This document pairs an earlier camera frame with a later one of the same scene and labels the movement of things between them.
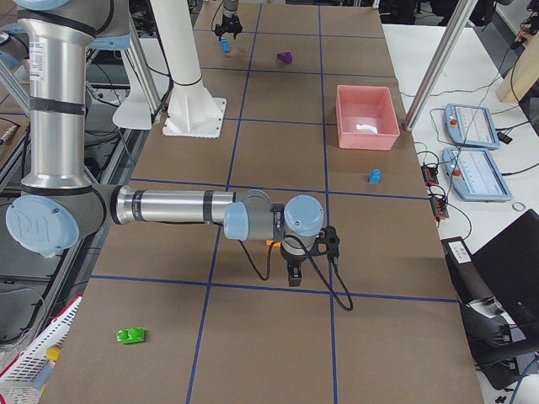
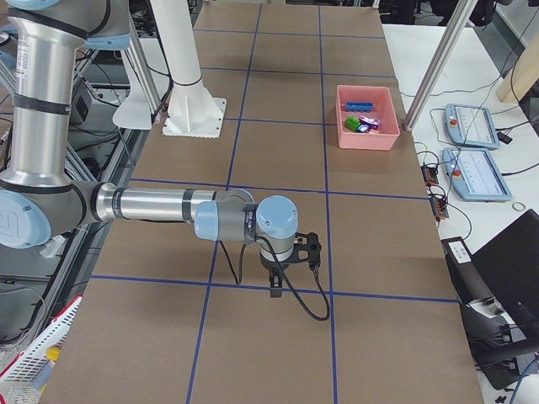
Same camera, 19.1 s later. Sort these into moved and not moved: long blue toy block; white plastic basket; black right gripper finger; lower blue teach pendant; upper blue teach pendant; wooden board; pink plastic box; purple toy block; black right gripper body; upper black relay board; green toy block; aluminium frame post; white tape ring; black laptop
Moved: black right gripper finger; purple toy block; green toy block; long blue toy block; black right gripper body
Not moved: white tape ring; upper blue teach pendant; white plastic basket; wooden board; pink plastic box; upper black relay board; black laptop; lower blue teach pendant; aluminium frame post
